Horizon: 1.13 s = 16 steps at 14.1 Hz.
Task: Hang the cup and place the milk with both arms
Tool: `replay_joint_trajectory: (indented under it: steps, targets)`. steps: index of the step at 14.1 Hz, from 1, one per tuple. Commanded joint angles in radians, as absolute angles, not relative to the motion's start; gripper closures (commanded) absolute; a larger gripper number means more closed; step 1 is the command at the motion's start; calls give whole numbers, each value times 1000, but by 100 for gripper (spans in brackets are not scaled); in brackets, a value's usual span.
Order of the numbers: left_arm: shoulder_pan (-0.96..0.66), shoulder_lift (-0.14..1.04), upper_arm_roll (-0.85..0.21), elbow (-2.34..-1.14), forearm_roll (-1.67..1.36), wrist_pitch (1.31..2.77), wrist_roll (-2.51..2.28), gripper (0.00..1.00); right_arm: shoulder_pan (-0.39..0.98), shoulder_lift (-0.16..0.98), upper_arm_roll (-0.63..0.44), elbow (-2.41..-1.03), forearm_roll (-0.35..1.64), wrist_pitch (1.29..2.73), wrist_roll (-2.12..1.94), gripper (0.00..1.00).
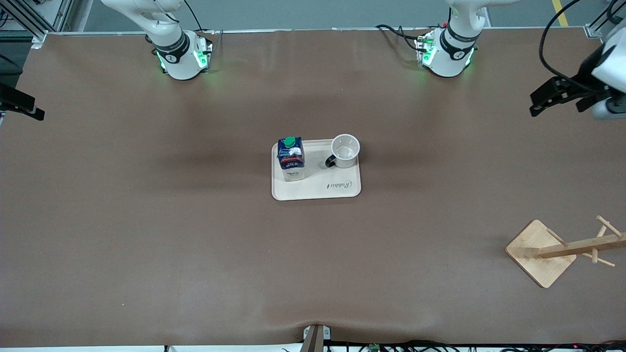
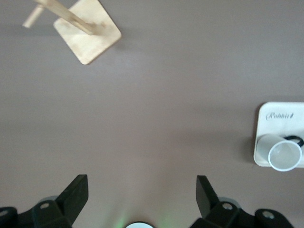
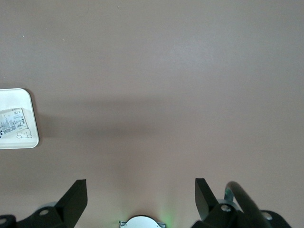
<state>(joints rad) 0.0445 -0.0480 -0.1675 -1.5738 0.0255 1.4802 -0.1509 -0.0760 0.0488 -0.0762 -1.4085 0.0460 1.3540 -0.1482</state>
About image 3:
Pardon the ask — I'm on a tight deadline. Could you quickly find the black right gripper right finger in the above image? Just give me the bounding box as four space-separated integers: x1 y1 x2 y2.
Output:
191 177 293 228

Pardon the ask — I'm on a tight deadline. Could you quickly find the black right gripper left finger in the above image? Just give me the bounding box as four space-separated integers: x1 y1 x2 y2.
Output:
0 179 88 228

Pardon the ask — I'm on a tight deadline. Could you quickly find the blue milk carton green cap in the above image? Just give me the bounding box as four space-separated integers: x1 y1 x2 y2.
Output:
0 107 26 141

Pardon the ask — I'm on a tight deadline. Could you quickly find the white rectangular rabbit tray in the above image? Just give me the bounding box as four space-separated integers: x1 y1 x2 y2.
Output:
0 88 40 150

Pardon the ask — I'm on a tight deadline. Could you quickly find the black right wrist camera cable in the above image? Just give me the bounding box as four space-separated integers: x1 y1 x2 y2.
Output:
224 181 273 228

